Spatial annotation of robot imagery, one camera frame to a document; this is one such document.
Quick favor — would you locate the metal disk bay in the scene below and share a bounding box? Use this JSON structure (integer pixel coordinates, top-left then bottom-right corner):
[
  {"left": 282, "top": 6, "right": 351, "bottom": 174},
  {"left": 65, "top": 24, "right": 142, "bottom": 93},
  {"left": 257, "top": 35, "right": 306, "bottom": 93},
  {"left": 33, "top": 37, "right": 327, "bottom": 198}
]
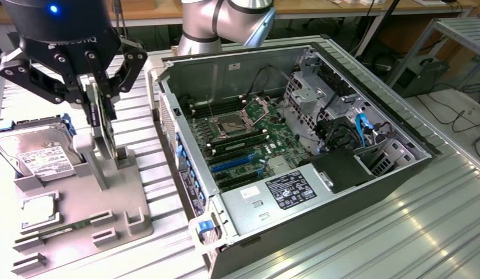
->
[{"left": 283, "top": 69, "right": 366, "bottom": 119}]

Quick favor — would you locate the black expansion slot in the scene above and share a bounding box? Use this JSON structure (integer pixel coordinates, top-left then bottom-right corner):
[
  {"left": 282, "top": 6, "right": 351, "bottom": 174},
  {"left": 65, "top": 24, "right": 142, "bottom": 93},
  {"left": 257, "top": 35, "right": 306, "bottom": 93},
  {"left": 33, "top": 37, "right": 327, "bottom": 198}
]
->
[{"left": 215, "top": 169, "right": 263, "bottom": 188}]

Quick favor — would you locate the CPU socket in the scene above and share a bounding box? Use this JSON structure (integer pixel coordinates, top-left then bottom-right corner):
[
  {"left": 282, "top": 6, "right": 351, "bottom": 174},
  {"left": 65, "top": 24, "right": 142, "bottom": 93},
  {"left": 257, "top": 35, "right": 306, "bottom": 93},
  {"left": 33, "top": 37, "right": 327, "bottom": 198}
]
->
[{"left": 210, "top": 112, "right": 249, "bottom": 138}]

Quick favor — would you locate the grey parts rack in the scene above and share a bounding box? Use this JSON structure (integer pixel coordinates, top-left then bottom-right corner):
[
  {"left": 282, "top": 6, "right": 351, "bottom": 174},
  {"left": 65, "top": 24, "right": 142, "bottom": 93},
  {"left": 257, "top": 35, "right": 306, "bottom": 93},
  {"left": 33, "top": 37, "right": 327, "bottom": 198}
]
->
[{"left": 9, "top": 115, "right": 154, "bottom": 277}]

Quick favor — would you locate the blue data wire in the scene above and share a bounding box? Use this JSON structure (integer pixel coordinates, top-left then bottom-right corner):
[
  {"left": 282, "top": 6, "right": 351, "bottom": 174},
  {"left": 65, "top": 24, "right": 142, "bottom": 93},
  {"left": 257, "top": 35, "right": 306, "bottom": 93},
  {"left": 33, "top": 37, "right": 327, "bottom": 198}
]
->
[{"left": 354, "top": 112, "right": 371, "bottom": 149}]

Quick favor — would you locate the silver chipset heatsink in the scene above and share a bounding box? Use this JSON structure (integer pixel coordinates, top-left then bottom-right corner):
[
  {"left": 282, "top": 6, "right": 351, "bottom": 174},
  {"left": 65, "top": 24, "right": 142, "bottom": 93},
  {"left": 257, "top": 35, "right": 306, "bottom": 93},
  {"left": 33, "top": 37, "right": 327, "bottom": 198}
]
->
[{"left": 267, "top": 156, "right": 298, "bottom": 173}]

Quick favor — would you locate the hard disk with blue bracket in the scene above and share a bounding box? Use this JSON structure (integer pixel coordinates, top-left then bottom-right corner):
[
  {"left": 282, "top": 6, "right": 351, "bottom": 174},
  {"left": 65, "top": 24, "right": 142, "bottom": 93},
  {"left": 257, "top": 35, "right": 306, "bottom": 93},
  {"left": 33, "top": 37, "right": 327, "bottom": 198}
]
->
[{"left": 0, "top": 113, "right": 86, "bottom": 183}]

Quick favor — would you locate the open black PC case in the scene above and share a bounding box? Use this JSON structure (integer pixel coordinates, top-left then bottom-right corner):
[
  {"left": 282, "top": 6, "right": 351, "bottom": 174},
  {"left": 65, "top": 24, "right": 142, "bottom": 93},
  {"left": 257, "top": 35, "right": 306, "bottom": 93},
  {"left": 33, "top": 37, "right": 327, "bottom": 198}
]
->
[{"left": 147, "top": 34, "right": 445, "bottom": 279}]

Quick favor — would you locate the black RAM slot bank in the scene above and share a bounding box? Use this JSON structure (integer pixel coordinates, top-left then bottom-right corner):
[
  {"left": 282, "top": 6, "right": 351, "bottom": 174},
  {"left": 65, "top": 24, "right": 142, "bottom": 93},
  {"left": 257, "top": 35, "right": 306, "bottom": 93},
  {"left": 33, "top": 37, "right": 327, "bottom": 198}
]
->
[{"left": 186, "top": 96, "right": 249, "bottom": 119}]

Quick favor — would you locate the blue expansion slot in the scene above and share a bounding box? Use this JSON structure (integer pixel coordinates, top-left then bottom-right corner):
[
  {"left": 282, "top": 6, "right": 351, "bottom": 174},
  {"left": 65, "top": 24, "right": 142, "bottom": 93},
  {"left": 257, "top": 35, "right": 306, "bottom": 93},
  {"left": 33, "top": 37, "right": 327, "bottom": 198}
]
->
[{"left": 209, "top": 155, "right": 253, "bottom": 173}]

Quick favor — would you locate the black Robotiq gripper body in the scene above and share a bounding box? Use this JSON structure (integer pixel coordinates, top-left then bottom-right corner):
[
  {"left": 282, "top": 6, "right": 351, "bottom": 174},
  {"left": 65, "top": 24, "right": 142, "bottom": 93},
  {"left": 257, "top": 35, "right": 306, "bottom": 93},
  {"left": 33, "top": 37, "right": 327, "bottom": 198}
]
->
[{"left": 1, "top": 0, "right": 122, "bottom": 84}]

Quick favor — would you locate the thin metal locking lever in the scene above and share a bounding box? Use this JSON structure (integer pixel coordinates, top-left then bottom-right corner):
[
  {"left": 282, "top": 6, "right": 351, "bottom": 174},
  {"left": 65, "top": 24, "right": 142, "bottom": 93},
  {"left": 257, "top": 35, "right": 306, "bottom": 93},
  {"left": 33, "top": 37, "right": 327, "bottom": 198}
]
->
[{"left": 205, "top": 94, "right": 217, "bottom": 123}]

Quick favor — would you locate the grey power supply unit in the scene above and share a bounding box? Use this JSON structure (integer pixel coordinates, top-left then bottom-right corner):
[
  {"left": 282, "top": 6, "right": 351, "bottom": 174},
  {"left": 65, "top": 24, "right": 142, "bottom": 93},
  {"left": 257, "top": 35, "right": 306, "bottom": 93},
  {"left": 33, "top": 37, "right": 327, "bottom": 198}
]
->
[{"left": 219, "top": 166, "right": 335, "bottom": 237}]

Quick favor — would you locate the silver CPU chip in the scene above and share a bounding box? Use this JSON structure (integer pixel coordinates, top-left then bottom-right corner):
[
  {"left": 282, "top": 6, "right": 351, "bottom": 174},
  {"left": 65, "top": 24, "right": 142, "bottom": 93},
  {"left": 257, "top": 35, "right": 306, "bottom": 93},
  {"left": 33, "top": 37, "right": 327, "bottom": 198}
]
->
[{"left": 21, "top": 197, "right": 57, "bottom": 231}]

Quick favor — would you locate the wooden desk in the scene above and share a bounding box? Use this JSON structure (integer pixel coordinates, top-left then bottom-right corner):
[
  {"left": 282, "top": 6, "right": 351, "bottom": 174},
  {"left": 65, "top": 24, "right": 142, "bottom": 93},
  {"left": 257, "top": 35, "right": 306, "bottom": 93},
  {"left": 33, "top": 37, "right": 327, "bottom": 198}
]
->
[{"left": 106, "top": 0, "right": 477, "bottom": 23}]

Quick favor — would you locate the metal socket cover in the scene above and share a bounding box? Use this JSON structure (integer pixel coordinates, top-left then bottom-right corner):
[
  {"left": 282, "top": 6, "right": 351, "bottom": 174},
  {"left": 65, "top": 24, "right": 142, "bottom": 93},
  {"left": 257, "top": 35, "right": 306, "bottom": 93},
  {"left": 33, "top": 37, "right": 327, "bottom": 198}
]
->
[{"left": 238, "top": 96, "right": 271, "bottom": 123}]

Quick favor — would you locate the black plastic cable shroud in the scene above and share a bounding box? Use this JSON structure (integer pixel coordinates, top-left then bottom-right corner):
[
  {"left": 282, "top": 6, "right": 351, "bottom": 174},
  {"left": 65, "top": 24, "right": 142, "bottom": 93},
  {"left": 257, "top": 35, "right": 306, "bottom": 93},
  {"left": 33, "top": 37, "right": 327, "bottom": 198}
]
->
[{"left": 311, "top": 149, "right": 377, "bottom": 195}]

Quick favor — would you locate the metal slat frame table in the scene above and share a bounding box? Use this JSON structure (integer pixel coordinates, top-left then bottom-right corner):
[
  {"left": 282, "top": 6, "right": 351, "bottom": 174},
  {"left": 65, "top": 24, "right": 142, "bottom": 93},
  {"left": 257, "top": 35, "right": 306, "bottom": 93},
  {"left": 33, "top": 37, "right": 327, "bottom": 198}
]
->
[{"left": 391, "top": 16, "right": 480, "bottom": 98}]

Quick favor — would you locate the installed RAM stick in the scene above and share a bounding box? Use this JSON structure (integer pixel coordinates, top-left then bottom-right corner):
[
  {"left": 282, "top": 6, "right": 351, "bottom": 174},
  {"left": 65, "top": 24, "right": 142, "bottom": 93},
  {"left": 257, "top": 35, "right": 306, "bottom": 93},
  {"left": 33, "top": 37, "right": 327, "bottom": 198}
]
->
[{"left": 207, "top": 134, "right": 266, "bottom": 154}]

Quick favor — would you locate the dark grey equipment box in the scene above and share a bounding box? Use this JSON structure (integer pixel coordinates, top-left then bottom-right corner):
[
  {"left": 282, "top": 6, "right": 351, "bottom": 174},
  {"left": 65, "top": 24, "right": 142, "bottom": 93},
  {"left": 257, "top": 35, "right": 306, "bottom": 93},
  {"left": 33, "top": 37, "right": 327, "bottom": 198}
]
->
[{"left": 393, "top": 57, "right": 450, "bottom": 99}]

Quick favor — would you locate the black looped wire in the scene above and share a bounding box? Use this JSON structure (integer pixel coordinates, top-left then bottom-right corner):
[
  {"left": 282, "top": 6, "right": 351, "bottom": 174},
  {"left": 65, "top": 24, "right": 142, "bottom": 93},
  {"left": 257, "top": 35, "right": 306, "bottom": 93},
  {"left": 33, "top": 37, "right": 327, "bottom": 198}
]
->
[{"left": 249, "top": 65, "right": 293, "bottom": 97}]

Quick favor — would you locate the black floor cable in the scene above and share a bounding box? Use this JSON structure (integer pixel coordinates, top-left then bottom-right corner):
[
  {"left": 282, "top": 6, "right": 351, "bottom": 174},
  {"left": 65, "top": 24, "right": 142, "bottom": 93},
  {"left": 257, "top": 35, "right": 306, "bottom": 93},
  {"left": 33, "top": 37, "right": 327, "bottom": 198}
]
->
[{"left": 413, "top": 94, "right": 480, "bottom": 146}]

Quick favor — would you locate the green RAM stick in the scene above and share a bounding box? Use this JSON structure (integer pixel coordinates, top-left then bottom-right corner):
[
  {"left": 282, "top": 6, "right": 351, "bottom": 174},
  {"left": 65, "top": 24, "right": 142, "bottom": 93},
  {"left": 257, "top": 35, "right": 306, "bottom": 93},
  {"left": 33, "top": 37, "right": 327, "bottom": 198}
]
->
[{"left": 17, "top": 218, "right": 93, "bottom": 245}]

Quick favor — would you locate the green motherboard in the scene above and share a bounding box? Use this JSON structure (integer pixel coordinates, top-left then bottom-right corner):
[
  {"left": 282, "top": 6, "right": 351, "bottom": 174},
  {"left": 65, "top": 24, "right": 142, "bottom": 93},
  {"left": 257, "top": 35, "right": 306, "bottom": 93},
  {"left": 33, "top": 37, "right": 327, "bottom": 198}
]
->
[{"left": 179, "top": 95, "right": 315, "bottom": 193}]

